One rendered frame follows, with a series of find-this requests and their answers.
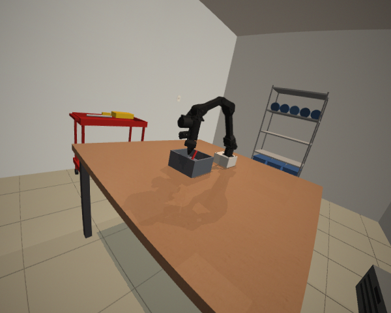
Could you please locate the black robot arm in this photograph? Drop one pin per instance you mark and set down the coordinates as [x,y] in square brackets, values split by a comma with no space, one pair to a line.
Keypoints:
[194,118]

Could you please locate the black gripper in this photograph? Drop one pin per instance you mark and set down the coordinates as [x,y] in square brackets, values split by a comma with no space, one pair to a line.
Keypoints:
[191,143]

